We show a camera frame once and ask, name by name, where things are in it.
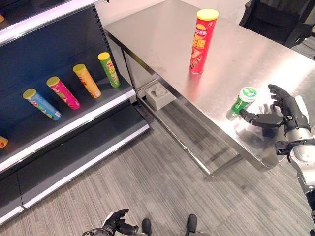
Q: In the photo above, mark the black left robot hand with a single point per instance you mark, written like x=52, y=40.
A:
x=118, y=222

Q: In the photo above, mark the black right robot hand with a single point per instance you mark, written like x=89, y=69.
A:
x=286, y=108

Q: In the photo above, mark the green gum bottle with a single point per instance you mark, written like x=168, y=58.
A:
x=242, y=102

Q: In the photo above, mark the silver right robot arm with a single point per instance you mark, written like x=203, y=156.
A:
x=301, y=157

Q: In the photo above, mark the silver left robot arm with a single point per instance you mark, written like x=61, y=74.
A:
x=97, y=232

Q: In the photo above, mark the dark left robot foot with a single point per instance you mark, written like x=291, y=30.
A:
x=146, y=226

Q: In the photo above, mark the dark robot foot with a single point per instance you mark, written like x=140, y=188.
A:
x=192, y=224
x=146, y=226

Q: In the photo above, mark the stainless steel table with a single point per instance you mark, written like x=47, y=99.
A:
x=221, y=86

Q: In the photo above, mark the dark right robot foot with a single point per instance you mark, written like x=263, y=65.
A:
x=192, y=224

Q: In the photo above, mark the black office chair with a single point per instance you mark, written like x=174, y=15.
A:
x=278, y=19

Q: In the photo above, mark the red chips can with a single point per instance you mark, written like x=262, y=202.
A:
x=201, y=41

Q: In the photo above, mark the grey tissue box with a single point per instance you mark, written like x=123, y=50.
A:
x=158, y=96

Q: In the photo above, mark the dark retail shelf unit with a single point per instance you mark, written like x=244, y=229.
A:
x=61, y=98

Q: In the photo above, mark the blue chips can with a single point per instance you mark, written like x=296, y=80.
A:
x=41, y=104

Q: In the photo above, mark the pink chips can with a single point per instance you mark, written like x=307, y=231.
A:
x=63, y=93

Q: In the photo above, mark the orange can with red print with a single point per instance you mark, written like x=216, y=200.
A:
x=2, y=142

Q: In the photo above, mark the orange chips can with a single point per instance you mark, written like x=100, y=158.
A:
x=87, y=81

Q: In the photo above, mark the green chips can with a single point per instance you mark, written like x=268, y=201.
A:
x=110, y=70

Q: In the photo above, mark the yellow item on shelf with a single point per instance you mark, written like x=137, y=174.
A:
x=1, y=18

